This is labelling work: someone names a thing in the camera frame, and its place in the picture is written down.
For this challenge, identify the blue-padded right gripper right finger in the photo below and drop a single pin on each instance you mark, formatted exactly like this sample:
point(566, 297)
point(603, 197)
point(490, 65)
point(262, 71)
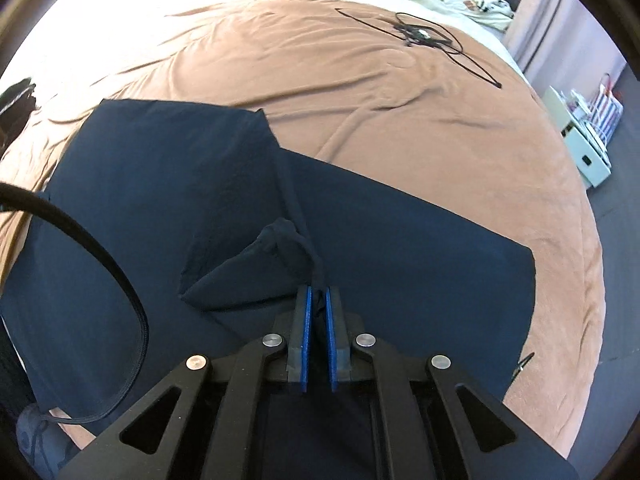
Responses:
point(337, 336)

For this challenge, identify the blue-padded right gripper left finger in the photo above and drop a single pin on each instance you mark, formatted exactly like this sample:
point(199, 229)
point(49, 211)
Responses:
point(297, 366)

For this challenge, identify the dark navy pants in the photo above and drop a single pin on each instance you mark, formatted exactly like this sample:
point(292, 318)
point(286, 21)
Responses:
point(153, 300)

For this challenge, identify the orange fleece blanket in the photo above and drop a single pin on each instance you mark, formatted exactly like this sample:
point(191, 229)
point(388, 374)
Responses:
point(336, 91)

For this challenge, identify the white storage box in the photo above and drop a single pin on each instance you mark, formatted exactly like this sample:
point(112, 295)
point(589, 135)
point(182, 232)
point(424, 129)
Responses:
point(570, 116)

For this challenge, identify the striped basket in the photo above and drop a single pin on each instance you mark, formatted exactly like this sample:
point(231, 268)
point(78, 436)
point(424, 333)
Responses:
point(602, 113)

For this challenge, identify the cream fluffy blanket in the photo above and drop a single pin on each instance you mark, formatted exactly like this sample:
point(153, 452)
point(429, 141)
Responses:
point(79, 43)

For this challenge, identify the pile of dark clothes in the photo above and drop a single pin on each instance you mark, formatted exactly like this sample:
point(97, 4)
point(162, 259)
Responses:
point(17, 104)

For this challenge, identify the pink curtain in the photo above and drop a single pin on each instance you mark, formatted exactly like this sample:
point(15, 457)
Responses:
point(559, 44)

